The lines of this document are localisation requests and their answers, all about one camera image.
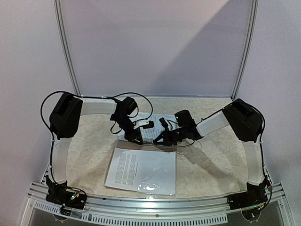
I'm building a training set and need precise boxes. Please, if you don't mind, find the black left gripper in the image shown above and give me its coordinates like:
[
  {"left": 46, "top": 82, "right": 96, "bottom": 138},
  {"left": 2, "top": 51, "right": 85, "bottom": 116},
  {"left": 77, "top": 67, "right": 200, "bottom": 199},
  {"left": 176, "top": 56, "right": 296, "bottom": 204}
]
[{"left": 113, "top": 115, "right": 143, "bottom": 145}]

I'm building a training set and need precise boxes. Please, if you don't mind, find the metal folder clip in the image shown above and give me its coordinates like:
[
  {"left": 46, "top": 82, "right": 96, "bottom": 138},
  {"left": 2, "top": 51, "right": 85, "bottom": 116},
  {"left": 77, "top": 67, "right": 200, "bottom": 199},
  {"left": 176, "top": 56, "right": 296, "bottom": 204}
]
[{"left": 143, "top": 141, "right": 155, "bottom": 145}]

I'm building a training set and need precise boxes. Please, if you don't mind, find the white paper stack remainder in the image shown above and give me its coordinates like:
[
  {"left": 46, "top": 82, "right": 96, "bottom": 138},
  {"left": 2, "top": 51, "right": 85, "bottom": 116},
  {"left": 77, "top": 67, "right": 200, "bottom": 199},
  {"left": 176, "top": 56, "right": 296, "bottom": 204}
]
[{"left": 131, "top": 112, "right": 179, "bottom": 142}]

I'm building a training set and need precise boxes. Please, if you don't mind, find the brown plastic folder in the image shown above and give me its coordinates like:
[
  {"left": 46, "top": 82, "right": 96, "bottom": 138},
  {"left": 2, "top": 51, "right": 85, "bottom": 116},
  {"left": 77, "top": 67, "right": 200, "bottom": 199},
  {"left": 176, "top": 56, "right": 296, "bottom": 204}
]
[{"left": 116, "top": 140, "right": 178, "bottom": 152}]

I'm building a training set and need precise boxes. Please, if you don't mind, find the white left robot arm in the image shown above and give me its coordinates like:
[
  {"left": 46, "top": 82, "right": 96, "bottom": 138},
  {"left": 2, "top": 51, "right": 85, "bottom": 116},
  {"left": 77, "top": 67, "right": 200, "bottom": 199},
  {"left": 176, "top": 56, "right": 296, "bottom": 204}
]
[{"left": 46, "top": 92, "right": 143, "bottom": 204}]

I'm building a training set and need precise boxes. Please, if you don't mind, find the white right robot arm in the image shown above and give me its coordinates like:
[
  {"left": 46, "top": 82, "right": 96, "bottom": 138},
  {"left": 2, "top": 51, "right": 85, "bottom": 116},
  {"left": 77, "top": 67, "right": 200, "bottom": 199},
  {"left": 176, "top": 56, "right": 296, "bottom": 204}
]
[{"left": 152, "top": 99, "right": 267, "bottom": 205}]

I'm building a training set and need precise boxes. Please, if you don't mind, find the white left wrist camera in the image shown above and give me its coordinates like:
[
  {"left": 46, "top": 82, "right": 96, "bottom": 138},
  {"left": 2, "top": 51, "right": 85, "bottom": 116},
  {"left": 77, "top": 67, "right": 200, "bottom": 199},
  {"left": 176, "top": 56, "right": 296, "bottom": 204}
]
[{"left": 134, "top": 120, "right": 154, "bottom": 129}]

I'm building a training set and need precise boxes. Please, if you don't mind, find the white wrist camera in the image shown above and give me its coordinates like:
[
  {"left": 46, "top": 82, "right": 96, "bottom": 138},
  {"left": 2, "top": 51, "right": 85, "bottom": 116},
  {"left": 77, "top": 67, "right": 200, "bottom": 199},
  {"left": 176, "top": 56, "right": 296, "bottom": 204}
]
[
  {"left": 134, "top": 120, "right": 154, "bottom": 129},
  {"left": 159, "top": 117, "right": 169, "bottom": 130}
]

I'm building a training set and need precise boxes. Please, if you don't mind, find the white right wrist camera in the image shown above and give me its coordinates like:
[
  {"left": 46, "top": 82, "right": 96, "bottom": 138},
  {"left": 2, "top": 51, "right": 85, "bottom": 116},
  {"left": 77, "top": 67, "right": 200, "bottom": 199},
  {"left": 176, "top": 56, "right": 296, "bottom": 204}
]
[{"left": 159, "top": 117, "right": 169, "bottom": 130}]

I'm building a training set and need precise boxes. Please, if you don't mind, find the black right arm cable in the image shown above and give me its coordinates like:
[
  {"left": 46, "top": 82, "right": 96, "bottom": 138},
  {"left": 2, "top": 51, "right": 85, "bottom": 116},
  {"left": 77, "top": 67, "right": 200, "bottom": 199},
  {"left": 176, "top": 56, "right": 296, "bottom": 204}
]
[{"left": 169, "top": 103, "right": 273, "bottom": 196}]

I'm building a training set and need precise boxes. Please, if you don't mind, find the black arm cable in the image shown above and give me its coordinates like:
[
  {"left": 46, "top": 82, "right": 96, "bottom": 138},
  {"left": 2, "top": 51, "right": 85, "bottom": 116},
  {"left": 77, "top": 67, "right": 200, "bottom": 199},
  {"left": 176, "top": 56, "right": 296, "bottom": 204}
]
[
  {"left": 169, "top": 103, "right": 273, "bottom": 196},
  {"left": 40, "top": 91, "right": 153, "bottom": 186}
]

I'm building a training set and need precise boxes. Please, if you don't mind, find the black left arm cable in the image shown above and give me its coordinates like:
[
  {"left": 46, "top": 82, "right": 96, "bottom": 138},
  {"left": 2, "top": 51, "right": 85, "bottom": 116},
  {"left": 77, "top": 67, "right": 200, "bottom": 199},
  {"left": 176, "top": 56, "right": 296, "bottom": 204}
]
[{"left": 40, "top": 91, "right": 153, "bottom": 186}]

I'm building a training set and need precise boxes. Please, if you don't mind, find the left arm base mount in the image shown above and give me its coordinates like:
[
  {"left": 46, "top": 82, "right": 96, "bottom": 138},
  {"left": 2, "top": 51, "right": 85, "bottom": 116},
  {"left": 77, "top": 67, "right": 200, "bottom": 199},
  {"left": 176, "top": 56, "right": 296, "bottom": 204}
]
[{"left": 45, "top": 176, "right": 87, "bottom": 216}]

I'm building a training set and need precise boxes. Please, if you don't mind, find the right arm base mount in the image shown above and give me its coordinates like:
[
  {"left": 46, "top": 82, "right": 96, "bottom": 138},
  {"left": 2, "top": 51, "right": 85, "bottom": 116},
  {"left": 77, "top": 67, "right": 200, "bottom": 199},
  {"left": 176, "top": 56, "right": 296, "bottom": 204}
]
[{"left": 227, "top": 183, "right": 272, "bottom": 211}]

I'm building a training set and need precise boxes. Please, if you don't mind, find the left aluminium frame post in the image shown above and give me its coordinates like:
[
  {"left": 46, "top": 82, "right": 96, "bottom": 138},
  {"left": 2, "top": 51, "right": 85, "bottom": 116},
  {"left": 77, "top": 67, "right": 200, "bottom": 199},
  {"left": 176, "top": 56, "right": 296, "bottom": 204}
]
[{"left": 54, "top": 0, "right": 81, "bottom": 95}]

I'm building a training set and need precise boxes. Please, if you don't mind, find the aluminium frame post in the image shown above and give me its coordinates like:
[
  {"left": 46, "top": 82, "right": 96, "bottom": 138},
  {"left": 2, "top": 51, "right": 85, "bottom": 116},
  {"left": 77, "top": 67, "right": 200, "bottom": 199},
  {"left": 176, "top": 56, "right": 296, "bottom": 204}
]
[
  {"left": 54, "top": 0, "right": 81, "bottom": 95},
  {"left": 230, "top": 0, "right": 258, "bottom": 100}
]

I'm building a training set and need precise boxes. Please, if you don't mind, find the right aluminium frame post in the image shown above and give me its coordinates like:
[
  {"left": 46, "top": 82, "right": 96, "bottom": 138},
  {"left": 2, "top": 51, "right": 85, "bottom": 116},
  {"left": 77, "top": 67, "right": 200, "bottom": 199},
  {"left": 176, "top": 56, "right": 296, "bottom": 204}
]
[{"left": 230, "top": 0, "right": 258, "bottom": 100}]

